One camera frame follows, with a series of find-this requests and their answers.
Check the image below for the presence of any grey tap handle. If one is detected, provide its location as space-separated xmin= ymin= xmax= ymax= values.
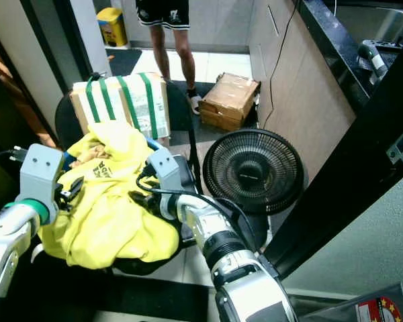
xmin=359 ymin=40 xmax=392 ymax=83

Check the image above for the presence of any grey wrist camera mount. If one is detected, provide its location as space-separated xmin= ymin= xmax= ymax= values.
xmin=16 ymin=144 xmax=65 ymax=226
xmin=147 ymin=147 xmax=183 ymax=220

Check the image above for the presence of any person in black shorts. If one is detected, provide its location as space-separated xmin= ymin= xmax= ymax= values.
xmin=135 ymin=0 xmax=204 ymax=115

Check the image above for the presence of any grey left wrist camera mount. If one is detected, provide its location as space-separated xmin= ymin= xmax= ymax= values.
xmin=16 ymin=144 xmax=65 ymax=226

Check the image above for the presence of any stainless steel sink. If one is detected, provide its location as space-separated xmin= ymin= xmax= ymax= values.
xmin=334 ymin=3 xmax=403 ymax=49

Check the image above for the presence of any cardboard box with green straps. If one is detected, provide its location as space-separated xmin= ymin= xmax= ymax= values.
xmin=70 ymin=72 xmax=171 ymax=140

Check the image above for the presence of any dark floor mat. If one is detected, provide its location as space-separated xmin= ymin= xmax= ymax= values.
xmin=105 ymin=48 xmax=144 ymax=77

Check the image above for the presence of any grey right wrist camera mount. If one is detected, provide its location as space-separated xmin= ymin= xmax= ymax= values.
xmin=147 ymin=147 xmax=183 ymax=220

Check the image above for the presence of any thin black hanging cable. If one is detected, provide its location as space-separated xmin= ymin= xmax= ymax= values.
xmin=261 ymin=0 xmax=301 ymax=129

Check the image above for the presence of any black round floor fan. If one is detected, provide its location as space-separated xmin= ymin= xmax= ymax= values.
xmin=202 ymin=128 xmax=308 ymax=216

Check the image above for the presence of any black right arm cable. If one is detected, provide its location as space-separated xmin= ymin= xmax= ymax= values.
xmin=136 ymin=173 xmax=261 ymax=254

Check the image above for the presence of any yellow bin with blue label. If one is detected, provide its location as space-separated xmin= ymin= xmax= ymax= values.
xmin=95 ymin=6 xmax=129 ymax=50

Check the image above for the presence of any black stone counter top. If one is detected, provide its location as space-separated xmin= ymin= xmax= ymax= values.
xmin=296 ymin=0 xmax=403 ymax=115

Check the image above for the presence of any plain brown cardboard box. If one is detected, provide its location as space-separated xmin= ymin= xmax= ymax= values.
xmin=197 ymin=72 xmax=262 ymax=132

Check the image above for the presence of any yellow garment with black print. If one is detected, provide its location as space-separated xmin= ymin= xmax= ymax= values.
xmin=36 ymin=121 xmax=182 ymax=270

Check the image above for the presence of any beige wooden cabinet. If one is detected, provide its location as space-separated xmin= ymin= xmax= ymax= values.
xmin=247 ymin=0 xmax=358 ymax=183

